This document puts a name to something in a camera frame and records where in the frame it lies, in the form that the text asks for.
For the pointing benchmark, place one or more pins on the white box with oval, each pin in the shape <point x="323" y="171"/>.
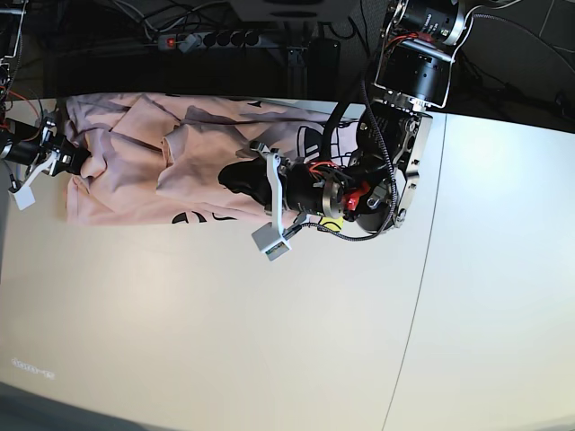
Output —
<point x="292" y="10"/>

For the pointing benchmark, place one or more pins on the black power adapter box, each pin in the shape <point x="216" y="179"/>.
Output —
<point x="324" y="53"/>

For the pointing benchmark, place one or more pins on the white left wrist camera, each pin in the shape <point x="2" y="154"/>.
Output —
<point x="271" y="242"/>

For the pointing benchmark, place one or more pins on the black power strip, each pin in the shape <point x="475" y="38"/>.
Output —
<point x="188" y="41"/>

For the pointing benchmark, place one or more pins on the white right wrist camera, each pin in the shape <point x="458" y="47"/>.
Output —
<point x="24" y="198"/>

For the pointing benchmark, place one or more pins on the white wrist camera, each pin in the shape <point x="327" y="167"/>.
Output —
<point x="271" y="242"/>
<point x="24" y="198"/>

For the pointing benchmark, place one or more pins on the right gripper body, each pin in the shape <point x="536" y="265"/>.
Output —
<point x="35" y="148"/>

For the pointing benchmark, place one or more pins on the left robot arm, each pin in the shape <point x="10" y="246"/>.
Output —
<point x="409" y="74"/>

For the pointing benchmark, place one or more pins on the aluminium table leg post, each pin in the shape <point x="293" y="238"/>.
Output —
<point x="296" y="72"/>

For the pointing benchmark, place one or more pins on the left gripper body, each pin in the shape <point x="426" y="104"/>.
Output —
<point x="320" y="192"/>

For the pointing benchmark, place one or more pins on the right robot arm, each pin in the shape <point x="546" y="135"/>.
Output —
<point x="13" y="15"/>

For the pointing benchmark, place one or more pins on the pink T-shirt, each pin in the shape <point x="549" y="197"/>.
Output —
<point x="156" y="158"/>

